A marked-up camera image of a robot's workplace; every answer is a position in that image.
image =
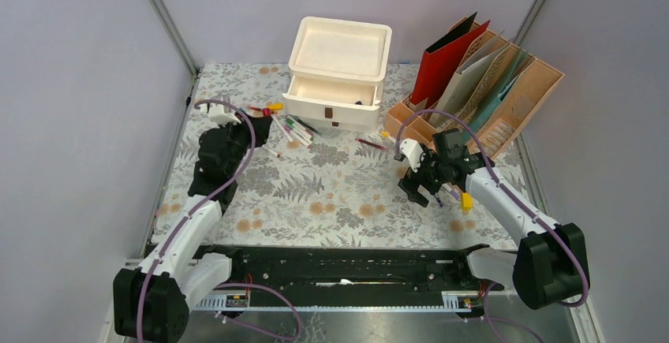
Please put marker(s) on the teal folder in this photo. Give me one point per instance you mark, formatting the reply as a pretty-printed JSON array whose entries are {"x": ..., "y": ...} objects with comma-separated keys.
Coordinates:
[{"x": 495, "y": 95}]

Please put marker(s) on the dark red pen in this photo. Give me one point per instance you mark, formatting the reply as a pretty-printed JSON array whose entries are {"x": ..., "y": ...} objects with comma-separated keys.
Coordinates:
[{"x": 371, "y": 144}]

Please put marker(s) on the orange plastic file rack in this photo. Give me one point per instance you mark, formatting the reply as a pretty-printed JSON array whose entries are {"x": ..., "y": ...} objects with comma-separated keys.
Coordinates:
[{"x": 528, "y": 90}]

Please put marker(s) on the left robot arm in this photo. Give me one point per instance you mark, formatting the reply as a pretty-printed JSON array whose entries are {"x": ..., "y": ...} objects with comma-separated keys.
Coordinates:
[{"x": 153, "y": 301}]

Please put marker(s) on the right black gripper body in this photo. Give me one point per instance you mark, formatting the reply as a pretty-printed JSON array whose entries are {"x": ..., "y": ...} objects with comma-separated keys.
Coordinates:
[{"x": 430, "y": 173}]

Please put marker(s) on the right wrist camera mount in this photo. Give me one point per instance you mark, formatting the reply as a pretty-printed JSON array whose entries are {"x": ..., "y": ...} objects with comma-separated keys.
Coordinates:
[{"x": 412, "y": 151}]

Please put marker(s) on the floral table mat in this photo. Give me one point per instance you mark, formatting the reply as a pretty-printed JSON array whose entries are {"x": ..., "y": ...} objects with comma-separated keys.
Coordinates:
[{"x": 337, "y": 193}]

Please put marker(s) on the beige folder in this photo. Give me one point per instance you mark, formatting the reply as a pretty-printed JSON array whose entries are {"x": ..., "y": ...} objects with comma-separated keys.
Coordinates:
[{"x": 474, "y": 73}]

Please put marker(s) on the yellow eraser block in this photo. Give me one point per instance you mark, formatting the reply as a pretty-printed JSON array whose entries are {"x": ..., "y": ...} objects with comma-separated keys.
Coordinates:
[{"x": 466, "y": 202}]

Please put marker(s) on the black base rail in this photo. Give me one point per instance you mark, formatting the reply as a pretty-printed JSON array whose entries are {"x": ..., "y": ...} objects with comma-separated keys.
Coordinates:
[{"x": 354, "y": 278}]

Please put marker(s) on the green capped marker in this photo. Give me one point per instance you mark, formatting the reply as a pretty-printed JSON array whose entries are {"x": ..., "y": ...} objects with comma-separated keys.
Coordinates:
[{"x": 297, "y": 122}]

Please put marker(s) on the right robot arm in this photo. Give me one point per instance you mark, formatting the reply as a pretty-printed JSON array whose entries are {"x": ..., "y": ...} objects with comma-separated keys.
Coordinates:
[{"x": 550, "y": 265}]

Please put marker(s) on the yellow capped white marker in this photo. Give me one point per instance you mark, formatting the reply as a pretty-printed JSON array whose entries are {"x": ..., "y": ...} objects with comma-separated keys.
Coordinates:
[{"x": 387, "y": 136}]

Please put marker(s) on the dark blue pen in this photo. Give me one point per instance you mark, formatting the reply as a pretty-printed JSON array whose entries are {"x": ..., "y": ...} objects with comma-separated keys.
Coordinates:
[{"x": 438, "y": 200}]

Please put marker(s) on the red capped marker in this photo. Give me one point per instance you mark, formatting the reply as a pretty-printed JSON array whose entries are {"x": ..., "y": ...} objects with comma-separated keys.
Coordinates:
[{"x": 280, "y": 127}]

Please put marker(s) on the red folder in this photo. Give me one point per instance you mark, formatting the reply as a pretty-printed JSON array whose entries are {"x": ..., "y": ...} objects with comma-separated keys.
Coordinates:
[{"x": 440, "y": 60}]

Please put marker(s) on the white three-drawer organizer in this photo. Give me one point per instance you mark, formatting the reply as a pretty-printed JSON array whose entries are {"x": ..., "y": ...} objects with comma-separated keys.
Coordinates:
[{"x": 333, "y": 64}]

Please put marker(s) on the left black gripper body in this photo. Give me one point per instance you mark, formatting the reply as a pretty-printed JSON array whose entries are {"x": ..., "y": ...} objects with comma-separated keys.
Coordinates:
[{"x": 240, "y": 136}]

